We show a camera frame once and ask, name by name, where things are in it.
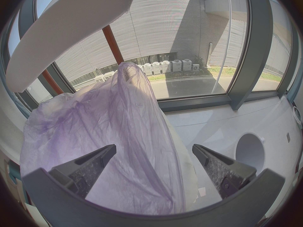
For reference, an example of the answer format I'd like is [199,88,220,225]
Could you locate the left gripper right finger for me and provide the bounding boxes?
[192,144,257,200]

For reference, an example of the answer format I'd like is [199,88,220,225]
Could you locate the white trash bin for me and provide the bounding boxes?
[234,133,265,177]

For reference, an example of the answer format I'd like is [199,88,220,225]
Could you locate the white cushioned wooden chair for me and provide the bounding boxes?
[6,0,198,203]

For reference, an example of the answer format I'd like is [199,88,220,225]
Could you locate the window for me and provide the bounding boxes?
[0,0,303,111]

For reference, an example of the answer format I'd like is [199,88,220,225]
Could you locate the purple plastic bag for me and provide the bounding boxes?
[20,62,186,216]

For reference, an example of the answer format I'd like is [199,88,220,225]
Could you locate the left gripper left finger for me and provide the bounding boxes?
[48,144,117,200]

